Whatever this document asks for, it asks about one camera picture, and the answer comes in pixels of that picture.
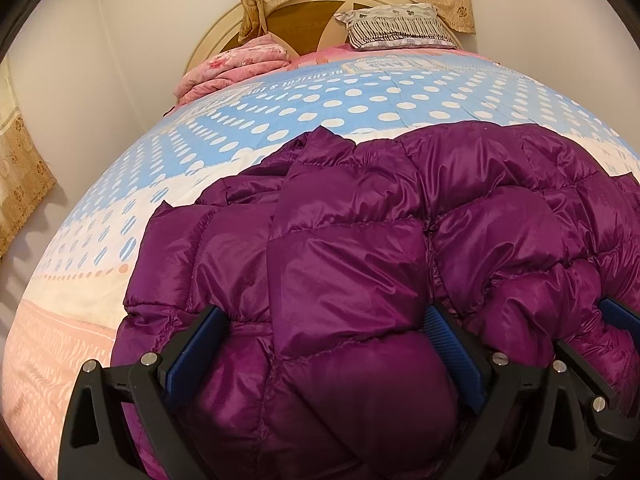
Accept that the beige curtain behind headboard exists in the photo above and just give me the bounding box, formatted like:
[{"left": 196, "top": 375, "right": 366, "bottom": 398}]
[{"left": 231, "top": 0, "right": 476, "bottom": 45}]

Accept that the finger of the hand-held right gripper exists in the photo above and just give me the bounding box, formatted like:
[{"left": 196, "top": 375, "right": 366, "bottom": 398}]
[
  {"left": 554, "top": 337, "right": 618, "bottom": 411},
  {"left": 597, "top": 296, "right": 640, "bottom": 333}
]

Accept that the beige arched wooden headboard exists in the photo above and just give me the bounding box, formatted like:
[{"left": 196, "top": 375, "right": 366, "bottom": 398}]
[{"left": 186, "top": 0, "right": 461, "bottom": 78}]

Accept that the beige side window curtain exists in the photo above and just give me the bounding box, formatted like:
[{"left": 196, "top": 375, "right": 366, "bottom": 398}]
[{"left": 0, "top": 57, "right": 57, "bottom": 261}]

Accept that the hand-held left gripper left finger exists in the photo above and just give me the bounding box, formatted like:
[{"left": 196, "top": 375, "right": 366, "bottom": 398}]
[{"left": 57, "top": 305, "right": 231, "bottom": 480}]

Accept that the purple hooded puffer jacket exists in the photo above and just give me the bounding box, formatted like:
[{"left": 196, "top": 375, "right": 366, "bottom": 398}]
[{"left": 109, "top": 122, "right": 640, "bottom": 480}]

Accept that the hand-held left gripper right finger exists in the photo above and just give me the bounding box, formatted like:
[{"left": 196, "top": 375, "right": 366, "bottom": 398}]
[{"left": 425, "top": 304, "right": 588, "bottom": 480}]

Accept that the striped grey pillow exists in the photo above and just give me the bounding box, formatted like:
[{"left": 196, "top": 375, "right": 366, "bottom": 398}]
[{"left": 334, "top": 2, "right": 458, "bottom": 51}]

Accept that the pink floral folded blanket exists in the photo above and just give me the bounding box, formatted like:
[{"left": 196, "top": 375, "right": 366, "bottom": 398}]
[{"left": 173, "top": 35, "right": 291, "bottom": 106}]

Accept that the pink bed sheet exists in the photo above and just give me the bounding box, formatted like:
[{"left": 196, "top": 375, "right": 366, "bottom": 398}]
[{"left": 287, "top": 42, "right": 501, "bottom": 68}]

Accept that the polka dot bedspread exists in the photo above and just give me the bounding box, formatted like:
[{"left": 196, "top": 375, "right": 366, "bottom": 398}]
[{"left": 0, "top": 50, "right": 640, "bottom": 480}]

